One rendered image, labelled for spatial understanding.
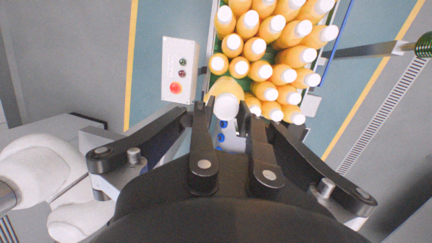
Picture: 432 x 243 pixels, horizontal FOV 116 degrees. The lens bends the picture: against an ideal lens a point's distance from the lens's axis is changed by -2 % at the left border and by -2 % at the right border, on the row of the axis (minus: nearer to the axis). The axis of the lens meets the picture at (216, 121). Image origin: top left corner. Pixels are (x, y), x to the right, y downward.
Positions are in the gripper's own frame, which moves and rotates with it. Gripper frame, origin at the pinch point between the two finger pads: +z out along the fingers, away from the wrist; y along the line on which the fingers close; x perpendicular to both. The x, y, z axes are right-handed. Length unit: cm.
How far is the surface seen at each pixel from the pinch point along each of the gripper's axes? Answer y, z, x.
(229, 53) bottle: -0.7, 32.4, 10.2
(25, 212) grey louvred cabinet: -139, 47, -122
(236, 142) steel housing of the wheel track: 11, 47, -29
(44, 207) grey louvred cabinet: -140, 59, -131
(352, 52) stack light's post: 47, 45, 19
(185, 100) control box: -13.1, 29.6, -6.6
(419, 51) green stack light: 46, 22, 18
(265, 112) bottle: 15.9, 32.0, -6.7
